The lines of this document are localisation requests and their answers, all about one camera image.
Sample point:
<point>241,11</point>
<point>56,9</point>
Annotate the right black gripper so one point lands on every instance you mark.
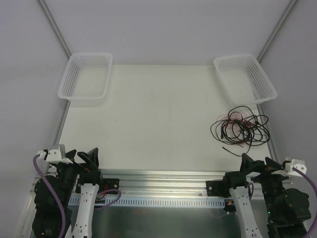
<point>259,173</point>

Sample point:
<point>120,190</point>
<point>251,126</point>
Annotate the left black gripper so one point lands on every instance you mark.
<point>78,166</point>

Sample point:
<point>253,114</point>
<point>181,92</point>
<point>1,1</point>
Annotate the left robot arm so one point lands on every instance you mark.
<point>52,196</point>

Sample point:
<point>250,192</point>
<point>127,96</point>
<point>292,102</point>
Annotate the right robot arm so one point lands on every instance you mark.
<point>287,209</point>

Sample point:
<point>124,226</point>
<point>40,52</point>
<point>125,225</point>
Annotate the left white plastic basket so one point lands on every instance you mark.
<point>85,80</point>

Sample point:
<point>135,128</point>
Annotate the white plastic basket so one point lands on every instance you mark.
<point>85,80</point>
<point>243,80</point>

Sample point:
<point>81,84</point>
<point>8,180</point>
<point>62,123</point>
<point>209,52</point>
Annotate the right white plastic basket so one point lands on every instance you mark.
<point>243,80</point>

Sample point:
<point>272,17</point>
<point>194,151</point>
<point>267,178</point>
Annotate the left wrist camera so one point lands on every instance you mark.
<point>53,155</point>

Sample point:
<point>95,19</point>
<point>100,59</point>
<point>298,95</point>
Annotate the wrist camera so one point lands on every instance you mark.
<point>294,167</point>
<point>53,155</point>

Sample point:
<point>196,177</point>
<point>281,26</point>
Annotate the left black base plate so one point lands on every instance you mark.
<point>107,184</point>

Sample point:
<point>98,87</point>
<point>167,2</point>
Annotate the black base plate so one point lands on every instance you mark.
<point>219,188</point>
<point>107,184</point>

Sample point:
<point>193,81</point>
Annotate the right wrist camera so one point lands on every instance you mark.
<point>294,167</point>

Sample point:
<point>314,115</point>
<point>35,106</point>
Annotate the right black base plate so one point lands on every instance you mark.
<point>219,188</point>

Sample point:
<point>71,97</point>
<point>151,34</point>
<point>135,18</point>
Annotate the white slotted cable duct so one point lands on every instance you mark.
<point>128,201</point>

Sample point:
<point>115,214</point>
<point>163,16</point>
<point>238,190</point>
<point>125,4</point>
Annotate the aluminium mounting rail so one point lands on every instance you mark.
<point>168,184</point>

